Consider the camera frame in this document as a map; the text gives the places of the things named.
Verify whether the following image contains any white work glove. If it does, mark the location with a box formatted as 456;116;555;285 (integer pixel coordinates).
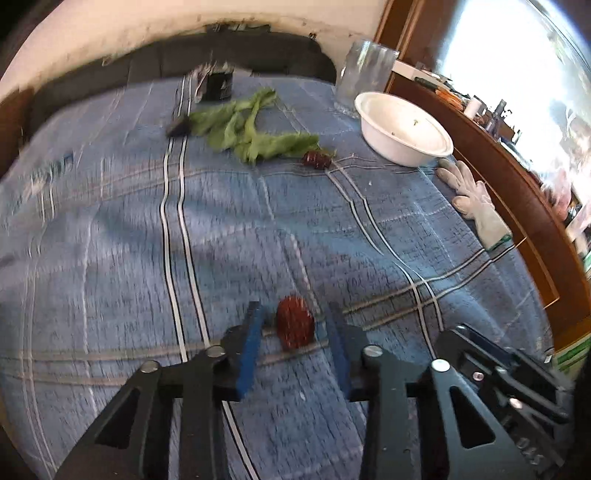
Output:
436;159;513;250

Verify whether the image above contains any wooden side cabinet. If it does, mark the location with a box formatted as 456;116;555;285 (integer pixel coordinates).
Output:
373;0;591;351

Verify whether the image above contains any white bowl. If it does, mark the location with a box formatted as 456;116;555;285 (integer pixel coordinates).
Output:
355;92;454;168

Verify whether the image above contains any small black device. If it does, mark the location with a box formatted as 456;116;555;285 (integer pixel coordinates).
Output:
165;62;236;139

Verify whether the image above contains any maroon armchair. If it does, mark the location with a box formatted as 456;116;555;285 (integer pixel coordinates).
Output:
0;88;35;177

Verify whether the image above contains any black sofa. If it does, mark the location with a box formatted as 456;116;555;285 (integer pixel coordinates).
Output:
28;24;337;135

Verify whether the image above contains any far red jujube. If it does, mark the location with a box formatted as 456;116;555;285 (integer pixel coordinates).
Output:
301;150;332;170

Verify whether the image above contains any green leafy vegetable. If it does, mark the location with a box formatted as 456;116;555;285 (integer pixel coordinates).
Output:
188;87;322;165

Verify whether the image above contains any large red jujube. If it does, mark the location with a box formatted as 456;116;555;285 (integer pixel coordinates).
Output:
276;295;315;351

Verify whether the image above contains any blue plaid tablecloth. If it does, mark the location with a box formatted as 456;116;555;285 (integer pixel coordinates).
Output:
1;78;552;479

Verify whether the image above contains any clear plastic container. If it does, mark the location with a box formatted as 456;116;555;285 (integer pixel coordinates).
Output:
334;40;400;117

